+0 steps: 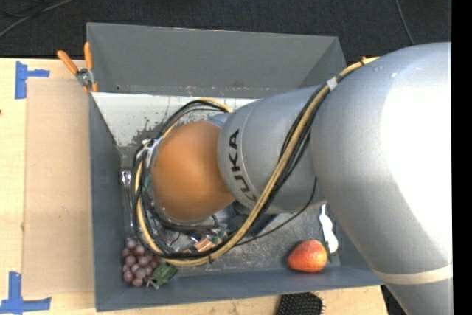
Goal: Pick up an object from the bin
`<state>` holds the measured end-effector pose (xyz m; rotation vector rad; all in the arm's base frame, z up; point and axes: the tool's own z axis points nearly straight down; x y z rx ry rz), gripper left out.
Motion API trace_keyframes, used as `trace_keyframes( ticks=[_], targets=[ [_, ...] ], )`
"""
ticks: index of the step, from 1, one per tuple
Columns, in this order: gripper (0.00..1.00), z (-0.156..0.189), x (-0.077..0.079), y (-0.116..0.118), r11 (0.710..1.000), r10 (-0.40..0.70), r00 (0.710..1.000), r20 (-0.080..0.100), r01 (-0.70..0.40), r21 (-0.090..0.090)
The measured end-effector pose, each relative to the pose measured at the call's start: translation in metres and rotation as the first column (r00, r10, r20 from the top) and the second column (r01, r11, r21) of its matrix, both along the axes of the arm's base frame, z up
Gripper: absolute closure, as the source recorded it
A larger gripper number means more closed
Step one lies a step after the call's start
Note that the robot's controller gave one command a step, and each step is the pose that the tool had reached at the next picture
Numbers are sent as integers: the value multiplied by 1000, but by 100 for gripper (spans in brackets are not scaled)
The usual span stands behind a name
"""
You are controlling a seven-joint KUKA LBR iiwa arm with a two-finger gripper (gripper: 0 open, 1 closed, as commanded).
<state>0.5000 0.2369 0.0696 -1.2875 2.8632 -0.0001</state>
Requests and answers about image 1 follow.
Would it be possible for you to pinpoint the purple toy grape bunch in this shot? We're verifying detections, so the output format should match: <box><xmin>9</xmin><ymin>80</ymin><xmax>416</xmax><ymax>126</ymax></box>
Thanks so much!
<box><xmin>121</xmin><ymin>236</ymin><xmax>180</xmax><ymax>289</ymax></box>

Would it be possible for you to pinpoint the shiny silver long tool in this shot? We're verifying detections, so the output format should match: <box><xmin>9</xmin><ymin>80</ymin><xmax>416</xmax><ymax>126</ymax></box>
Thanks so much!
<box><xmin>119</xmin><ymin>167</ymin><xmax>135</xmax><ymax>230</ymax></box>

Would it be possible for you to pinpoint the orange-red toy strawberry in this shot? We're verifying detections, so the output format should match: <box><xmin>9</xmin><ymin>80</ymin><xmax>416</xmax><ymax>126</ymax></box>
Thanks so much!
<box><xmin>286</xmin><ymin>238</ymin><xmax>330</xmax><ymax>274</ymax></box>

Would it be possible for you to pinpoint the black hairbrush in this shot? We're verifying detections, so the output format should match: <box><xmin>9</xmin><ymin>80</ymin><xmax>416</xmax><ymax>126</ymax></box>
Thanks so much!
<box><xmin>275</xmin><ymin>291</ymin><xmax>326</xmax><ymax>315</ymax></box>

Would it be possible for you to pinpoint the white plastic piece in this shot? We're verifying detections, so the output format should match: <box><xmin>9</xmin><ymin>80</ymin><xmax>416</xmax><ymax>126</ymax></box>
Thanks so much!
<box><xmin>318</xmin><ymin>203</ymin><xmax>340</xmax><ymax>255</ymax></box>

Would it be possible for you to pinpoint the brown cardboard board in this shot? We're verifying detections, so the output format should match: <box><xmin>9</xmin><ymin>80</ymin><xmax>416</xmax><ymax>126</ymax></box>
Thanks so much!
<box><xmin>21</xmin><ymin>78</ymin><xmax>96</xmax><ymax>302</ymax></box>

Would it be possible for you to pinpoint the grey metal bin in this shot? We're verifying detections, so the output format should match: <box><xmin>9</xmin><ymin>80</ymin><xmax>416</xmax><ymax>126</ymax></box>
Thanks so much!
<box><xmin>85</xmin><ymin>21</ymin><xmax>385</xmax><ymax>313</ymax></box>

